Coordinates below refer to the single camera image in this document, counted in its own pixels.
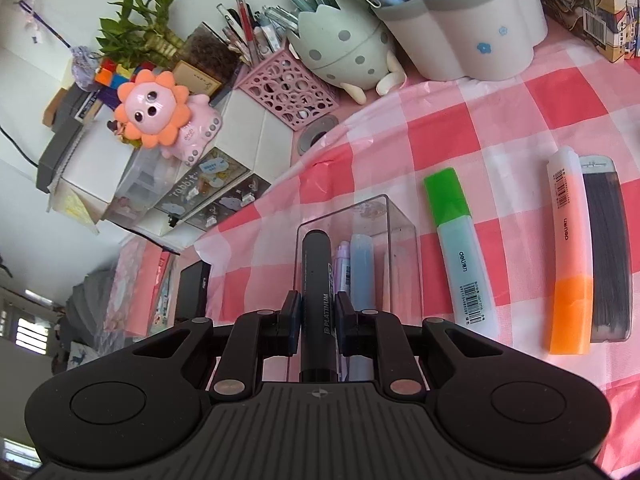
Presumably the purple tassel ornament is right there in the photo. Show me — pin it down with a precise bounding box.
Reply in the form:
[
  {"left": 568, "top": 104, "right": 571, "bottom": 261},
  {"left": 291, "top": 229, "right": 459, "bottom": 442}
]
[{"left": 15, "top": 0, "right": 102, "bottom": 87}]

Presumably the clear jar with brown contents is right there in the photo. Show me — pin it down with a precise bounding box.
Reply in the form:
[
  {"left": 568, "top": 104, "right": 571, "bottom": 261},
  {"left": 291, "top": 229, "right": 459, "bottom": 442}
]
[{"left": 172, "top": 22, "right": 244, "bottom": 97}]

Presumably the black cable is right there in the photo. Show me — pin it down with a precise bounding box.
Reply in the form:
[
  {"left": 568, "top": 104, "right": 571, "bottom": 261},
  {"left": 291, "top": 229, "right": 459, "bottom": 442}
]
[{"left": 0, "top": 125, "right": 42, "bottom": 168}]

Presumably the white cardboard box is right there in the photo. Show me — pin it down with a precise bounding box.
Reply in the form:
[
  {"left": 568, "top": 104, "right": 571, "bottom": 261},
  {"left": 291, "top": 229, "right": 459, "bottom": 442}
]
[{"left": 47, "top": 120, "right": 151, "bottom": 221}]

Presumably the black flat case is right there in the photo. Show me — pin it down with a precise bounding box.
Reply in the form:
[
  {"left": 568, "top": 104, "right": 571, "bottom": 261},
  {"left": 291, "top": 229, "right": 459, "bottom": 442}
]
[{"left": 175, "top": 260, "right": 212, "bottom": 332}]

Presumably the stack of pink books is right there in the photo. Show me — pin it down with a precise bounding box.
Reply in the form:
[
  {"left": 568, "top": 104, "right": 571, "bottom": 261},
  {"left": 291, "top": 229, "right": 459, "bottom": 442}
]
[{"left": 107, "top": 237, "right": 177, "bottom": 339}]

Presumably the pink lion toy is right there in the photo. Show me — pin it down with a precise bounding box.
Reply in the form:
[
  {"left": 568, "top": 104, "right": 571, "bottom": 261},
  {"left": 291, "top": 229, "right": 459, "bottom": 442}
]
[{"left": 112, "top": 71, "right": 224, "bottom": 167}]

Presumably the orange highlighter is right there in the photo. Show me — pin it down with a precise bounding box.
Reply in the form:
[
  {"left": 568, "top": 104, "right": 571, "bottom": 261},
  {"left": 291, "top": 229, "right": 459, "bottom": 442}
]
[{"left": 547, "top": 147, "right": 597, "bottom": 356}]

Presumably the pink comic book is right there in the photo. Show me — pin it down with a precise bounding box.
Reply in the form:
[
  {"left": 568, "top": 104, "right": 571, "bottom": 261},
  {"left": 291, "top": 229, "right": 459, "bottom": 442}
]
[{"left": 529, "top": 0, "right": 640, "bottom": 64}]

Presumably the green cap highlighter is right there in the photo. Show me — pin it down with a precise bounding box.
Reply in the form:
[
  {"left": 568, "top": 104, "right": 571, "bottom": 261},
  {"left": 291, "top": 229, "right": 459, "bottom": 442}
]
[{"left": 423, "top": 167, "right": 501, "bottom": 339}]

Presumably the grey desk grommet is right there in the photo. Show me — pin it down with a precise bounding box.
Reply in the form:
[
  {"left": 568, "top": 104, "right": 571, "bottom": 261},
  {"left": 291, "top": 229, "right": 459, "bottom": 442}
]
[{"left": 297, "top": 114, "right": 342, "bottom": 156}]

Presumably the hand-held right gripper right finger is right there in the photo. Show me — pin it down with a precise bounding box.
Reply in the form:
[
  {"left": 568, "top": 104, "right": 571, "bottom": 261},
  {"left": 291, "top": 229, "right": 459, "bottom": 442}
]
[{"left": 334, "top": 291, "right": 506, "bottom": 404}]

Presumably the pink perforated pen holder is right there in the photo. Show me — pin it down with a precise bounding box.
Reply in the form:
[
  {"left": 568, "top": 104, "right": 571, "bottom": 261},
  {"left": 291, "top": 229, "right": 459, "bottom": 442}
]
[{"left": 235, "top": 50, "right": 341, "bottom": 134}]

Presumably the dark refill case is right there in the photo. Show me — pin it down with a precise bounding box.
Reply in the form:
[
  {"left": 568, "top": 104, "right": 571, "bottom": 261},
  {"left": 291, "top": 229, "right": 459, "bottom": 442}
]
[{"left": 579, "top": 156, "right": 634, "bottom": 344}]

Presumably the clear plastic storage box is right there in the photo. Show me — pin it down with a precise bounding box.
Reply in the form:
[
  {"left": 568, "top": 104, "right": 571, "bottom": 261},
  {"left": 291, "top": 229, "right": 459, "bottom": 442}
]
[{"left": 295, "top": 195, "right": 418, "bottom": 382}]

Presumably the white grey pen holder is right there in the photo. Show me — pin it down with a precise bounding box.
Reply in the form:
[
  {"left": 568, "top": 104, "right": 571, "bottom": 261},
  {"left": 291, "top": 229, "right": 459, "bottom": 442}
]
[{"left": 372, "top": 0, "right": 549, "bottom": 82}]

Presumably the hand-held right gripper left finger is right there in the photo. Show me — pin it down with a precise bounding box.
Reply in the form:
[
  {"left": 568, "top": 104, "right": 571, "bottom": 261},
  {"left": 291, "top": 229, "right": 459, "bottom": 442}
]
[{"left": 135, "top": 290, "right": 303, "bottom": 404}]

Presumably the white drawer cabinet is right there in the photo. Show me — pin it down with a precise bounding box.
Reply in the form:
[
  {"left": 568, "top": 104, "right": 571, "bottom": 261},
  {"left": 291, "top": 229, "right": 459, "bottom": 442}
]
[{"left": 104, "top": 90, "right": 297, "bottom": 242}]

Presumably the colourful puzzle cube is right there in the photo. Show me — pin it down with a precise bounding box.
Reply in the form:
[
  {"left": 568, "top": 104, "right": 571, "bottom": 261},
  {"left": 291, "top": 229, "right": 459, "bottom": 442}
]
[{"left": 95, "top": 57, "right": 157, "bottom": 94}]

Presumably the light blue highlighter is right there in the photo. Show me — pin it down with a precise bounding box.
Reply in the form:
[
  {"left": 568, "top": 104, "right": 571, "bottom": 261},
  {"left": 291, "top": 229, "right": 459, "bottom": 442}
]
[{"left": 349, "top": 233, "right": 377, "bottom": 382}]

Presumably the pink checked tablecloth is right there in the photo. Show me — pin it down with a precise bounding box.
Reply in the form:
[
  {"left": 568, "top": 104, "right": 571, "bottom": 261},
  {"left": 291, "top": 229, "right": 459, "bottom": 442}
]
[{"left": 192, "top": 12, "right": 640, "bottom": 477}]

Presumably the dark grey pen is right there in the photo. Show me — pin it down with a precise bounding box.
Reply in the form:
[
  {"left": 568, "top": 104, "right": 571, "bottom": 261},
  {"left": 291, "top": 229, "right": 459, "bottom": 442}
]
[{"left": 300, "top": 230, "right": 338, "bottom": 385}]

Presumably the purple grip ballpoint pen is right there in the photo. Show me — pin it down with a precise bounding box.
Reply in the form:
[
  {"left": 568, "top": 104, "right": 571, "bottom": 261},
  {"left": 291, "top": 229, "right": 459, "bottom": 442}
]
[{"left": 332, "top": 240, "right": 352, "bottom": 301}]

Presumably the bunch of dark and red pens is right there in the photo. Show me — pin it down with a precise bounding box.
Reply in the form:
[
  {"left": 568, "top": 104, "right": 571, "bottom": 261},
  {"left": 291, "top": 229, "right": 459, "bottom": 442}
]
[{"left": 215, "top": 0, "right": 292, "bottom": 67}]

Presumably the green bamboo plant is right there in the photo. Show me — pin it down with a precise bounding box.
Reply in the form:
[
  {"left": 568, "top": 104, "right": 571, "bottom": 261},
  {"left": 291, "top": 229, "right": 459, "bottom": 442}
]
[{"left": 97, "top": 0, "right": 190, "bottom": 69}]

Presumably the egg-shaped pen holder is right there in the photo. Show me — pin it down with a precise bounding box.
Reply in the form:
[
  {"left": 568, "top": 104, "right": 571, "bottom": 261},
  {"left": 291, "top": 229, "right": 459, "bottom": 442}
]
[{"left": 287, "top": 4, "right": 407, "bottom": 106}]

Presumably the stack of grey boxes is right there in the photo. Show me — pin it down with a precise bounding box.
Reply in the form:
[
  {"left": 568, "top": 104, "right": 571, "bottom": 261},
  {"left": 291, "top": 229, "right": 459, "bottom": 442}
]
[{"left": 35, "top": 85, "right": 107, "bottom": 194}]

